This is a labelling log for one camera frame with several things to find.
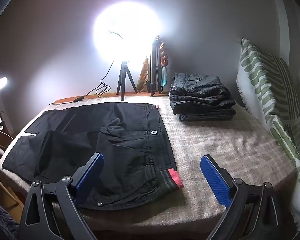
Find bright ring light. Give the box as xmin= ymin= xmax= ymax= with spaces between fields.
xmin=93 ymin=1 xmax=165 ymax=62

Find black light cable with switch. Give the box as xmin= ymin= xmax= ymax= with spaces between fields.
xmin=49 ymin=31 xmax=123 ymax=106

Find green white patterned pillow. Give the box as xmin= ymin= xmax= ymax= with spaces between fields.
xmin=237 ymin=38 xmax=300 ymax=229

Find black pants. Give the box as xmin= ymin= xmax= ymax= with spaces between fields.
xmin=2 ymin=102 xmax=183 ymax=210

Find folded silver tripod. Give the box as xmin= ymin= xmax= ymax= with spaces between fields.
xmin=148 ymin=36 xmax=162 ymax=96

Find orange patterned bed sheet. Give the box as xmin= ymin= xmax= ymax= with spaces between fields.
xmin=52 ymin=91 xmax=170 ymax=105

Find dark folded pants middle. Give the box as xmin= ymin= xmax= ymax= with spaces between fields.
xmin=169 ymin=94 xmax=236 ymax=114

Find dark folded pants bottom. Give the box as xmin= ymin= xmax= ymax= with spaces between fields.
xmin=179 ymin=108 xmax=236 ymax=122

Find dark grey folded pants top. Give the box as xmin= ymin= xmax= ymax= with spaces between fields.
xmin=170 ymin=73 xmax=231 ymax=98

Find checkered beige bed cover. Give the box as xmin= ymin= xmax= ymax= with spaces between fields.
xmin=83 ymin=94 xmax=296 ymax=233

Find colourful hanging cloth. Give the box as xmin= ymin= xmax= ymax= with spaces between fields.
xmin=136 ymin=38 xmax=170 ymax=93

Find small black tripod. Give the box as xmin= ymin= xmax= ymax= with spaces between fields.
xmin=116 ymin=61 xmax=138 ymax=102

